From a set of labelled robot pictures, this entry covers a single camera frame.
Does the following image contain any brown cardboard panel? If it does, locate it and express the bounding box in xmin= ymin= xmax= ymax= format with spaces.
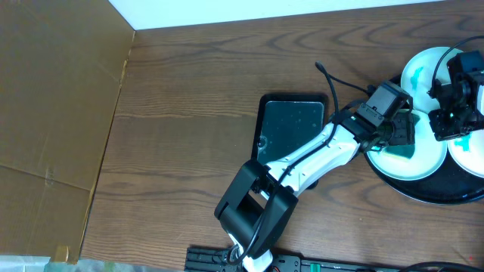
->
xmin=1 ymin=0 xmax=135 ymax=263

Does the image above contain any white plate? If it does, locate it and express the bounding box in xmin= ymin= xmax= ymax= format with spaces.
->
xmin=400 ymin=47 xmax=448 ymax=113
xmin=448 ymin=130 xmax=484 ymax=178
xmin=366 ymin=110 xmax=448 ymax=181

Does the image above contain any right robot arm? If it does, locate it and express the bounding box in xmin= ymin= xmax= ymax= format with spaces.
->
xmin=428 ymin=51 xmax=483 ymax=141

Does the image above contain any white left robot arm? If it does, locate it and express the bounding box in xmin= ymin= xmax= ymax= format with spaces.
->
xmin=214 ymin=104 xmax=414 ymax=271

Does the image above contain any round black tray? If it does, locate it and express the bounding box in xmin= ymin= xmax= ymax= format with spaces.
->
xmin=365 ymin=150 xmax=483 ymax=204

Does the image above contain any black rectangular tray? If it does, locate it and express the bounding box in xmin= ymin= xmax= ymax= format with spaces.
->
xmin=250 ymin=93 xmax=328 ymax=190

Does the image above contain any green yellow sponge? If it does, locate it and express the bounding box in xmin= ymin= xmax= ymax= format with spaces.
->
xmin=381 ymin=144 xmax=415 ymax=159

